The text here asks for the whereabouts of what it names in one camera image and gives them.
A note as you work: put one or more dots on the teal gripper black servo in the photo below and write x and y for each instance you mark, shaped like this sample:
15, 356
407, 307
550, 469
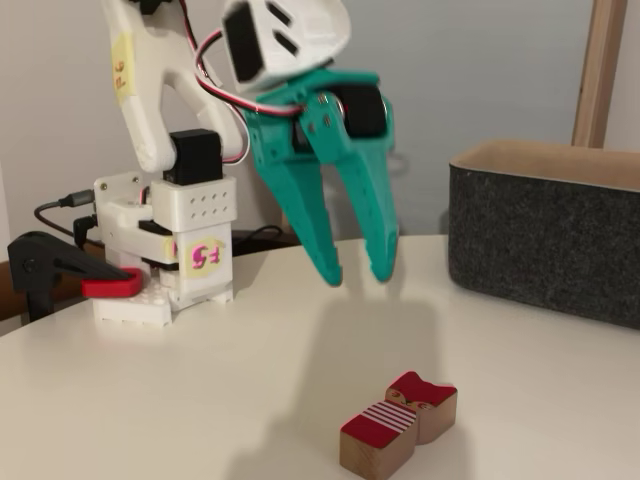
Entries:
320, 112

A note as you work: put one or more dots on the red cat wooden block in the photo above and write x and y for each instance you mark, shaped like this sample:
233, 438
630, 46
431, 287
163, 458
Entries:
390, 425

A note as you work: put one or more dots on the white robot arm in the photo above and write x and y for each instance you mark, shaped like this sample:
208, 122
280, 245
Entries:
145, 100

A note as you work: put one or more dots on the dark grey felt basket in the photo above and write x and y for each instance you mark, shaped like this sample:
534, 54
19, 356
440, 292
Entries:
540, 235

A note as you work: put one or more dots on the pale grey panel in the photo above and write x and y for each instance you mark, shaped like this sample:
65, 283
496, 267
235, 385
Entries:
475, 75

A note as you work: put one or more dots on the black power plug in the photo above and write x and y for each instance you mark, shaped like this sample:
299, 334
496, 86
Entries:
82, 227

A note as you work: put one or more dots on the black red bar clamp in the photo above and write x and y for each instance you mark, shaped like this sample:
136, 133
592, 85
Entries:
45, 255

